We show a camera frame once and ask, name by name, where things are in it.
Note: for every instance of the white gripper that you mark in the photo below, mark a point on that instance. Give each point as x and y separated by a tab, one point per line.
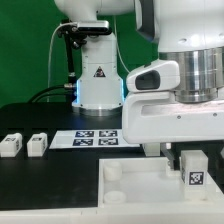
151	118

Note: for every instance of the white square tabletop part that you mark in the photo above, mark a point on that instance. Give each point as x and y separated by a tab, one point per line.
151	181

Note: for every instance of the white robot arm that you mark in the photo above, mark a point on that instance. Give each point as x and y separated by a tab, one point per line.
179	97

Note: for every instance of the white corner fence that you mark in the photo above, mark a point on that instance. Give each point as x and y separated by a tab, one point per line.
208	211

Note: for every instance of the white sheet with tags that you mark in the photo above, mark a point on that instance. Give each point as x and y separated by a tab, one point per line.
104	138

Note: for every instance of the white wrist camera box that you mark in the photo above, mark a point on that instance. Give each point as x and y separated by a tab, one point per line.
159	75

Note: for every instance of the black camera on stand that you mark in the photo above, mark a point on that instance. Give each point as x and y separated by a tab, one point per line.
74	35

